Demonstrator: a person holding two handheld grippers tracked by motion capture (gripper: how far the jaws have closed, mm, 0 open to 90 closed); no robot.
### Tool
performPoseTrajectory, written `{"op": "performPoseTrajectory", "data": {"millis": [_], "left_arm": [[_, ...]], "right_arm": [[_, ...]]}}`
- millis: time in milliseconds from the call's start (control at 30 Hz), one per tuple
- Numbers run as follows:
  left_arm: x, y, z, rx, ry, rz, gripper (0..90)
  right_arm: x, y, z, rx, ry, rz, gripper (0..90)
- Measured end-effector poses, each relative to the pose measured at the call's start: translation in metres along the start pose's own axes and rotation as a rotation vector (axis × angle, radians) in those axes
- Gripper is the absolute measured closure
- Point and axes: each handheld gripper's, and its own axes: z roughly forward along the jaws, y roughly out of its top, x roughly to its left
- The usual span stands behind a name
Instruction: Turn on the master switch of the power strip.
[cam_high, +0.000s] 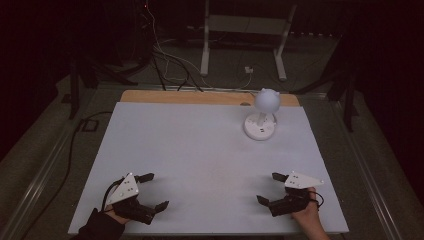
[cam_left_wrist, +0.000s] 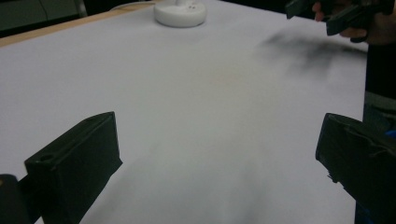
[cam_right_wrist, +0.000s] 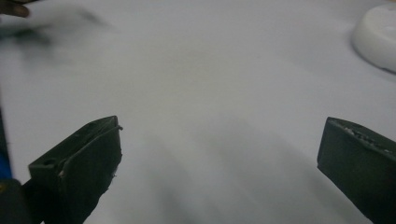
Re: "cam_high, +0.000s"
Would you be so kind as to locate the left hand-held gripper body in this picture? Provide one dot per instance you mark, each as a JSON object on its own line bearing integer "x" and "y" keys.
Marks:
{"x": 124, "y": 190}

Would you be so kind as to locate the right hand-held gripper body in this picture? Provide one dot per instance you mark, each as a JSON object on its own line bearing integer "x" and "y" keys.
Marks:
{"x": 301, "y": 180}

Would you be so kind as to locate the person's left hand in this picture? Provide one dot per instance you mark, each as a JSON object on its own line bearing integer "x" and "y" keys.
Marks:
{"x": 117, "y": 216}

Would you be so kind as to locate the person's right hand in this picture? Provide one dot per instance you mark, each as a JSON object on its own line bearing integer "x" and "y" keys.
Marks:
{"x": 309, "y": 213}

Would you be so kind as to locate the white round table lamp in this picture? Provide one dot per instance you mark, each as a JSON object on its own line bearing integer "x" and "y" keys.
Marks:
{"x": 262, "y": 115}

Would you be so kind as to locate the white table mat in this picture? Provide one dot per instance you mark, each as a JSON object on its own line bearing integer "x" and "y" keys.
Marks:
{"x": 206, "y": 156}

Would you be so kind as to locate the black square floor plate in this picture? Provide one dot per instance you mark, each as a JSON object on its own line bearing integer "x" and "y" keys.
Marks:
{"x": 89, "y": 125}

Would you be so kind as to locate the black tripod stand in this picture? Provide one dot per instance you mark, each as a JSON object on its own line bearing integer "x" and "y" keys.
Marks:
{"x": 77, "y": 90}
{"x": 346, "y": 96}

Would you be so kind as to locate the white plug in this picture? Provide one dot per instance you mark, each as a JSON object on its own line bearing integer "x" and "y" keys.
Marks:
{"x": 248, "y": 69}

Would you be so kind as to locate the white metal stand frame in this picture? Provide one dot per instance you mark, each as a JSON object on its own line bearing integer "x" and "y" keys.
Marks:
{"x": 245, "y": 25}

